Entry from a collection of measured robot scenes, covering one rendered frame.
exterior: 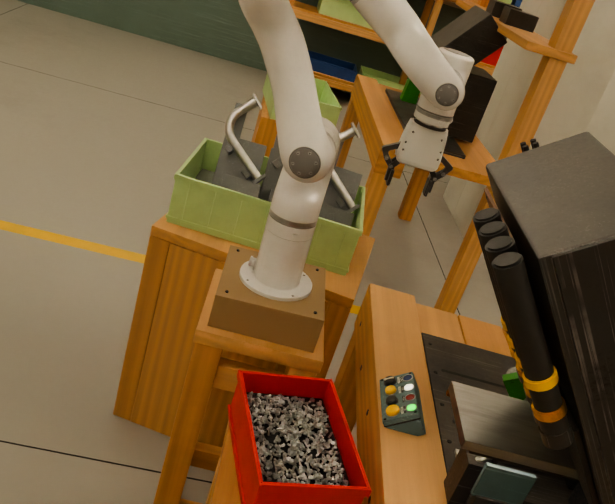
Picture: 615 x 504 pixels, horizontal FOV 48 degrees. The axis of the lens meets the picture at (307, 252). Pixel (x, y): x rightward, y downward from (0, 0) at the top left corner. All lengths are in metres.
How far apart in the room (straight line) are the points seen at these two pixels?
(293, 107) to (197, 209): 0.79
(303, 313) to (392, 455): 0.43
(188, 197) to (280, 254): 0.63
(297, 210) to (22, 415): 1.41
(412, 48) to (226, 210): 0.97
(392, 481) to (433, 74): 0.80
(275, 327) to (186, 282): 0.65
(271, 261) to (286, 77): 0.45
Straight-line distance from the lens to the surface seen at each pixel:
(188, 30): 8.27
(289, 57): 1.56
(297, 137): 1.54
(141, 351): 2.49
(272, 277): 1.72
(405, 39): 1.51
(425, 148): 1.60
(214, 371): 1.77
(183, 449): 1.94
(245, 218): 2.23
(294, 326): 1.70
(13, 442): 2.58
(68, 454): 2.55
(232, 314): 1.70
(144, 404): 2.62
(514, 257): 0.89
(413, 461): 1.47
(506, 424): 1.28
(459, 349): 1.90
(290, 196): 1.64
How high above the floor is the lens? 1.80
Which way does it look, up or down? 26 degrees down
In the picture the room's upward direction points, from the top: 18 degrees clockwise
